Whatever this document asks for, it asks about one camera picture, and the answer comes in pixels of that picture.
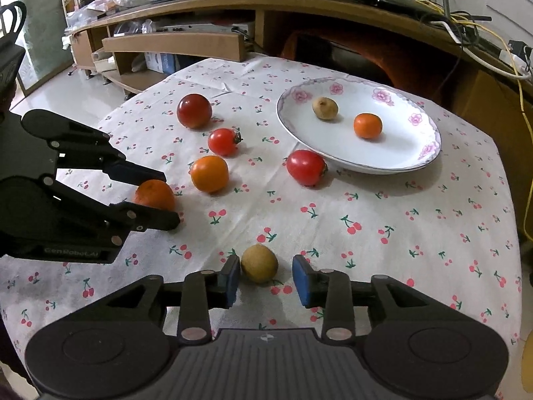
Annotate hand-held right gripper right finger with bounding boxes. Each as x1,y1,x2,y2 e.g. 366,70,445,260
292,254,440,341

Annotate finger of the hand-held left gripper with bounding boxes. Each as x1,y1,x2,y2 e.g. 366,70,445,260
21,109,168,186
42,174,182,247

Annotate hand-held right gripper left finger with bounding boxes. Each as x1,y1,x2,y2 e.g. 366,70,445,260
98,255,242,343

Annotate brown longan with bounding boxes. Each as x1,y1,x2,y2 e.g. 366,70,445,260
240,244,279,284
312,97,339,121

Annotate white floral plate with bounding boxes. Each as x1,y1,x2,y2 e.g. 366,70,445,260
276,77,442,175

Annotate cherry print tablecloth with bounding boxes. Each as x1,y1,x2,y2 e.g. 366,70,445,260
0,55,524,367

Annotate dark red tomato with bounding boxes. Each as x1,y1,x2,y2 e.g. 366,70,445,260
177,93,213,130

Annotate small red tomato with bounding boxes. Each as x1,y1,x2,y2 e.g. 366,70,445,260
208,128,244,158

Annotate blue white box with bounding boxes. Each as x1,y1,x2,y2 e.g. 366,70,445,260
144,52,181,74

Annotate grey set-top box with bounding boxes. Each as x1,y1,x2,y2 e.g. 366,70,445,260
155,24,251,37

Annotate small orange mandarin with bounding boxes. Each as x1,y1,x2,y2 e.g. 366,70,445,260
353,113,383,140

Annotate black chair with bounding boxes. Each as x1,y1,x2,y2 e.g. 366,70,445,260
0,0,28,48

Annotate yellow object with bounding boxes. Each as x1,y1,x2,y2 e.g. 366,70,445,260
520,332,533,386

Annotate wooden television cabinet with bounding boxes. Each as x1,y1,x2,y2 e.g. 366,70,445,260
62,0,533,142

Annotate black router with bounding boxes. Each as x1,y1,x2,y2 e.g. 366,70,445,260
357,0,493,26

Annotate white power strip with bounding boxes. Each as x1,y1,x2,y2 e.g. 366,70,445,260
499,45,533,76

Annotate white cable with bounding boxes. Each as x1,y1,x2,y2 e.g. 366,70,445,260
430,19,533,86

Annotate yellow cable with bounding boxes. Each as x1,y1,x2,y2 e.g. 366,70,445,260
389,0,533,114

